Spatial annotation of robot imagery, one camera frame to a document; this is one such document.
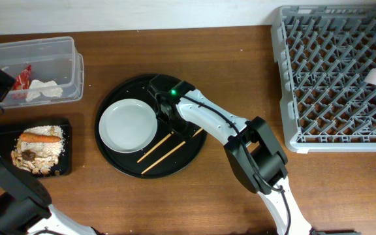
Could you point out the round black serving tray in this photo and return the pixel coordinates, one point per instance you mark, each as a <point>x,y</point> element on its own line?
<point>138,88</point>

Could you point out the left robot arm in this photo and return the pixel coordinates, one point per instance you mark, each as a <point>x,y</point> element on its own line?
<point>25,204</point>

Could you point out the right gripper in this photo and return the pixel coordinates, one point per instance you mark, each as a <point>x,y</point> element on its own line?
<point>164,111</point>

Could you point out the clear plastic bin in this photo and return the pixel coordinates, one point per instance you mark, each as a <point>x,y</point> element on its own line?
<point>51,59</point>

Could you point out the wooden chopstick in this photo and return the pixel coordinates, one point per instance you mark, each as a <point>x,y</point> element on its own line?
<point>155,146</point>
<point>169,153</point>

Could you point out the white tissue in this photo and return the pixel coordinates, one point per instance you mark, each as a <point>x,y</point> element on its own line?
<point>47,89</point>

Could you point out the orange carrot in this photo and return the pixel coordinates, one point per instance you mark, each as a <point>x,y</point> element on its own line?
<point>37,138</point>

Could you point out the brown food lump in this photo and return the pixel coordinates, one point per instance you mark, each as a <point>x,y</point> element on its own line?
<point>28,155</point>

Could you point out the red snack wrapper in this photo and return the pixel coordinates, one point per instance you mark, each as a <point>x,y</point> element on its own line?
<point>23,79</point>

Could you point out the rice and peanut scraps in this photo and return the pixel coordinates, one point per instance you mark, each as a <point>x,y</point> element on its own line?
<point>48,155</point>

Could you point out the grey-white plate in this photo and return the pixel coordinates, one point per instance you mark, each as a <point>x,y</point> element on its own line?
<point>128,125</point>

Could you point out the grey dishwasher rack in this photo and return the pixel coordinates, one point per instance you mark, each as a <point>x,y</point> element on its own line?
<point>324,54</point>

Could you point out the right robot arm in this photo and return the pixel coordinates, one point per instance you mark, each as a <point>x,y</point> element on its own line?
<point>254,153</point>

